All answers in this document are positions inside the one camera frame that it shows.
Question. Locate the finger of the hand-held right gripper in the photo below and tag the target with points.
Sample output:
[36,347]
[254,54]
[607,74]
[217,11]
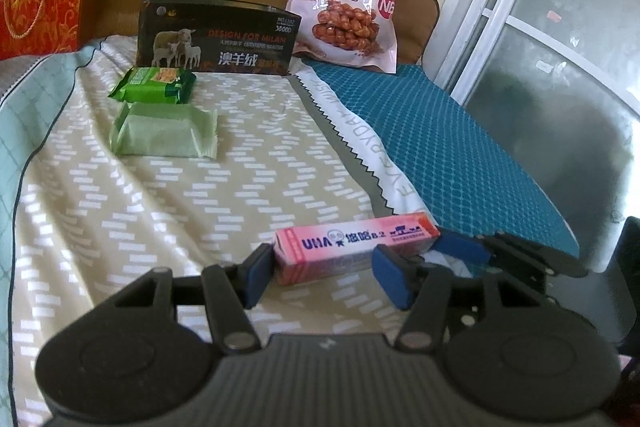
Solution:
[460,248]

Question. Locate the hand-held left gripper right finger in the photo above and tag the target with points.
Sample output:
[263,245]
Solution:
[392,274]

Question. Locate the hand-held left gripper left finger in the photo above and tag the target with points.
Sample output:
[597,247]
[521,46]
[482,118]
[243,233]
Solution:
[257,274]

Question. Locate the pink candy box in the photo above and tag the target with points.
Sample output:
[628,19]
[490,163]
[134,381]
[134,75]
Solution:
[345,249]

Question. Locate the beige patterned bedsheet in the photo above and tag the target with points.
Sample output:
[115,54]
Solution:
[175,207]

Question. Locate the teal patterned blanket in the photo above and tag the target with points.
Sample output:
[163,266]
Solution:
[440,132]

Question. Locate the light green snack packet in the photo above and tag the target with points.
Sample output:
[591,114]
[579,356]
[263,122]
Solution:
[165,132]

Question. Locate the dark green snack packet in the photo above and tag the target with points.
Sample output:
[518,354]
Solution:
[155,84]

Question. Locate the brown chair back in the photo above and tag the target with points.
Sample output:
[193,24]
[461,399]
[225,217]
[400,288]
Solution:
[417,22]

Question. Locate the black box with sheep print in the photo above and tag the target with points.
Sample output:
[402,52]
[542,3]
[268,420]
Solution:
[215,39]

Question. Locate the pink fried twist snack bag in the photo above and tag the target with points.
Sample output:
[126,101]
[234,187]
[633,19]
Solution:
[350,2]

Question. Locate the pale green checked sheet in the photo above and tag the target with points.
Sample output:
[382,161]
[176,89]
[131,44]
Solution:
[25,132]

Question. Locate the white sliding door frame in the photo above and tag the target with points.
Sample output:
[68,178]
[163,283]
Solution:
[492,7]

